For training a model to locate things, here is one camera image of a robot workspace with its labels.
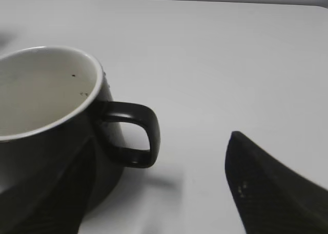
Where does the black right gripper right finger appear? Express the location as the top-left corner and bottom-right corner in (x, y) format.
(224, 131), (327, 233)

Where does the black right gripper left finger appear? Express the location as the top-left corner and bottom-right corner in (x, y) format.
(15, 138), (96, 233)

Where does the black mug white interior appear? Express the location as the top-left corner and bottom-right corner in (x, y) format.
(1, 46), (160, 233)

